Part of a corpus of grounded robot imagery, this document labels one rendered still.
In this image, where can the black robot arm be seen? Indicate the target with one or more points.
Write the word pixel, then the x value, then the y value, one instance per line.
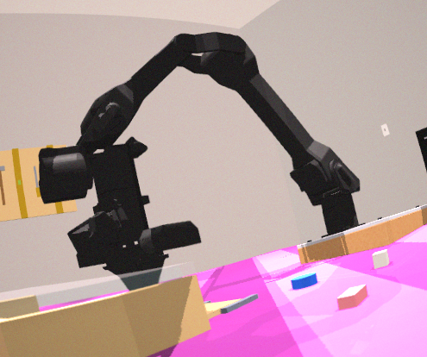
pixel 67 173

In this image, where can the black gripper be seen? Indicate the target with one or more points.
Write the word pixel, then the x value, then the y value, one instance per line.
pixel 148 253

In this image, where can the small white cube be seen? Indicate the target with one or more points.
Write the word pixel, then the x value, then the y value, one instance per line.
pixel 380 259

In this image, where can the small salmon-pink block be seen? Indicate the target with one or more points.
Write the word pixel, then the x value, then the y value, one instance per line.
pixel 352 297

